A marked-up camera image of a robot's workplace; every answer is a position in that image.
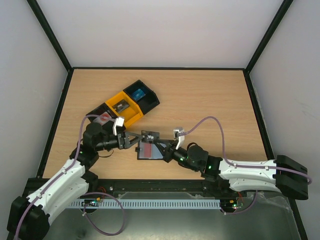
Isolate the red card in holder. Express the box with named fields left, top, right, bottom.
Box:
left=143, top=143, right=152, bottom=159

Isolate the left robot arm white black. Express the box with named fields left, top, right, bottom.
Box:
left=7, top=122, right=143, bottom=240

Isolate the yellow bin middle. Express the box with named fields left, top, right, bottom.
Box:
left=105, top=91, right=143, bottom=128

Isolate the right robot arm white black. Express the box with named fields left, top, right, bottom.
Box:
left=153, top=139, right=310, bottom=200

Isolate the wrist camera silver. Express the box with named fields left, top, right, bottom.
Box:
left=112, top=116, right=126, bottom=136
left=173, top=126, right=185, bottom=150

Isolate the black card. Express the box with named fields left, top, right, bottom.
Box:
left=112, top=99, right=130, bottom=113
left=141, top=130, right=160, bottom=144

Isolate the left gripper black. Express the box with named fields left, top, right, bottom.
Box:
left=95, top=131, right=143, bottom=152

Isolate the black leather card holder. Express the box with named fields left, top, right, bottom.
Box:
left=135, top=141, right=163, bottom=160

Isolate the black bin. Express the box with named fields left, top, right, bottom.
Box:
left=123, top=80, right=160, bottom=115
left=87, top=103, right=118, bottom=134

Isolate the black card in bin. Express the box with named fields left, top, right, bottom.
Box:
left=112, top=99, right=130, bottom=113

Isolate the blue card in bin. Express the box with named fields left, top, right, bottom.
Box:
left=131, top=88, right=146, bottom=102

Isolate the red white card in bin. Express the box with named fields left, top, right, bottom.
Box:
left=94, top=112, right=114, bottom=125

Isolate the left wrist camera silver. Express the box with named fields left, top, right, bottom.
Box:
left=112, top=116, right=126, bottom=136

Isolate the black bin left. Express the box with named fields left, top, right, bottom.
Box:
left=87, top=103, right=118, bottom=134

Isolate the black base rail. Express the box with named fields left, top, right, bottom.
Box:
left=88, top=179, right=239, bottom=199

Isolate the black bin right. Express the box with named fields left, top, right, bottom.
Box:
left=123, top=80, right=160, bottom=115

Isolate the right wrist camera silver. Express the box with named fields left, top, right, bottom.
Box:
left=173, top=126, right=185, bottom=150

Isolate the black cage frame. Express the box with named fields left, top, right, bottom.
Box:
left=22, top=0, right=308, bottom=240

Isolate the grey slotted cable duct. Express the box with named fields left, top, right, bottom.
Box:
left=67, top=199, right=221, bottom=210

